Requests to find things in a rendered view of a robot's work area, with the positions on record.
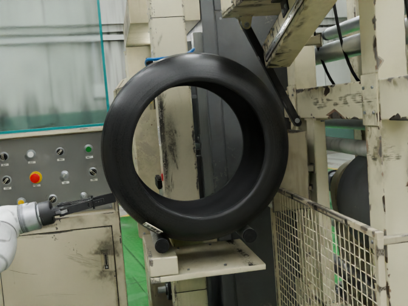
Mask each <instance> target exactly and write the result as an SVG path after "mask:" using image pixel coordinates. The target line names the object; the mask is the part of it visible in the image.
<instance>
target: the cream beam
mask: <svg viewBox="0 0 408 306"><path fill-rule="evenodd" d="M220 1H221V9H222V10H221V13H222V18H235V17H237V16H238V15H242V14H254V16H270V15H279V14H280V13H281V3H271V1H272V0H220Z"/></svg>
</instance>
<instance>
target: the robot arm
mask: <svg viewBox="0 0 408 306"><path fill-rule="evenodd" d="M114 202H116V199H115V197H114V195H113V193H109V194H104V195H99V196H96V197H93V196H91V197H89V198H86V199H80V200H74V201H70V202H64V203H63V202H61V203H58V204H57V206H52V203H51V201H50V200H48V201H44V202H39V203H38V204H37V202H36V201H34V202H31V203H30V202H29V203H24V204H20V205H6V206H0V273H1V272H3V271H4V270H6V269H7V268H8V267H9V266H10V265H11V264H12V262H13V260H14V257H15V254H16V249H17V238H18V237H19V235H20V234H22V233H27V232H29V231H34V230H39V229H41V228H42V226H46V225H50V224H53V223H55V216H60V217H62V216H66V215H68V214H72V213H76V212H79V211H83V210H86V209H91V208H93V209H95V207H96V206H101V205H106V204H109V203H114Z"/></svg>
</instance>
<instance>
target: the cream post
mask: <svg viewBox="0 0 408 306"><path fill-rule="evenodd" d="M146 2H147V10H148V12H147V15H148V23H149V32H148V33H149V37H150V45H151V50H152V52H153V58H158V57H164V56H171V55H176V54H179V53H186V52H188V45H187V37H186V22H185V8H184V0H146ZM155 107H156V115H157V126H159V130H160V144H161V146H160V145H159V148H160V164H161V173H162V174H163V181H162V185H163V196H164V197H167V198H169V199H174V200H183V201H188V200H197V199H200V196H199V181H198V173H197V158H196V143H195V135H194V120H193V112H192V98H191V86H179V87H173V88H170V89H168V90H166V91H164V92H162V93H161V94H160V95H159V96H157V97H156V98H155ZM169 239H170V238H169ZM170 242H171V244H172V247H177V246H183V245H193V244H199V243H203V241H196V242H191V241H182V240H175V239H170ZM171 290H172V293H171V295H172V304H173V306H208V294H207V286H206V277H201V278H195V279H187V280H177V281H172V282H171Z"/></svg>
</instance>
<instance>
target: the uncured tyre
mask: <svg viewBox="0 0 408 306"><path fill-rule="evenodd" d="M179 86H194V87H200V88H202V89H206V90H208V91H210V92H212V93H214V94H216V95H218V96H219V97H220V98H221V99H223V100H224V101H225V102H226V103H227V104H228V105H229V106H230V108H231V109H232V110H233V112H234V113H235V115H236V117H237V119H238V121H239V124H240V128H241V131H242V138H243V148H242V155H241V158H240V162H239V165H238V167H237V169H236V171H235V173H234V174H233V176H232V177H231V178H230V180H229V181H228V182H227V183H226V184H225V185H224V186H223V187H222V188H220V189H219V190H218V191H216V192H215V193H213V194H211V195H209V196H207V197H204V198H202V199H197V200H188V201H183V200H174V199H169V198H167V197H164V196H162V195H160V194H158V193H156V192H155V191H153V190H152V189H151V188H149V187H148V186H147V185H146V184H145V183H144V182H143V181H142V180H141V178H140V177H139V176H138V174H137V172H136V171H135V167H134V162H133V157H132V142H133V137H134V132H135V128H136V126H137V123H138V121H139V119H140V117H141V115H142V113H143V112H144V111H145V109H146V108H147V106H148V105H149V104H150V103H151V102H152V101H153V100H154V99H155V98H156V97H157V96H159V95H160V94H161V93H162V92H164V91H166V90H168V89H170V88H173V87H179ZM101 160H102V165H103V170H104V174H105V177H106V180H107V183H108V185H109V187H110V190H111V191H112V193H113V195H114V197H115V198H116V200H117V202H118V203H119V204H120V206H121V207H122V208H123V209H124V210H125V211H126V212H127V213H128V214H129V215H130V216H131V217H132V218H133V219H134V220H135V221H136V222H138V223H139V224H140V225H142V226H143V227H145V228H147V229H148V230H150V231H152V232H154V233H156V232H155V231H153V230H151V229H149V228H148V227H146V226H144V225H143V224H144V223H146V222H147V223H149V224H150V225H152V226H154V227H156V228H158V229H159V230H161V231H163V232H162V233H160V234H159V235H161V236H164V237H167V238H170V239H175V240H182V241H191V242H196V241H205V240H212V239H217V238H220V237H223V236H227V235H229V234H232V233H234V232H236V231H238V230H240V229H241V228H243V227H245V226H247V225H248V224H249V223H251V222H252V221H253V220H254V219H255V218H257V217H258V216H259V215H260V214H261V213H262V212H263V211H264V210H265V208H266V207H267V206H268V205H269V204H270V202H271V201H272V199H273V198H274V196H275V195H276V193H277V191H278V189H279V187H280V185H281V183H282V180H283V177H284V174H285V170H286V167H287V161H288V132H287V126H286V123H285V119H284V116H283V113H282V111H281V108H280V106H279V104H278V102H277V101H276V99H275V97H274V95H273V94H272V93H271V91H270V90H269V88H268V87H267V86H266V84H265V83H264V82H263V81H262V80H261V79H260V78H259V77H258V76H257V75H256V74H254V73H253V72H252V71H250V70H249V69H247V68H246V67H245V66H243V65H241V64H239V63H237V62H235V61H233V60H231V59H229V58H226V57H224V56H220V55H215V54H212V53H202V52H189V53H179V54H176V55H171V56H167V57H165V58H162V59H159V60H157V61H155V62H153V63H151V64H149V65H148V66H146V67H144V68H143V69H141V70H140V71H139V72H137V73H136V74H135V75H134V76H133V77H132V78H131V79H130V80H129V81H128V82H127V83H126V84H125V85H124V86H123V87H122V88H121V89H120V91H119V93H117V95H116V97H115V98H114V100H113V102H112V104H111V106H110V108H109V110H108V112H107V115H106V118H105V121H104V125H103V131H102V135H101ZM156 234H158V233H156Z"/></svg>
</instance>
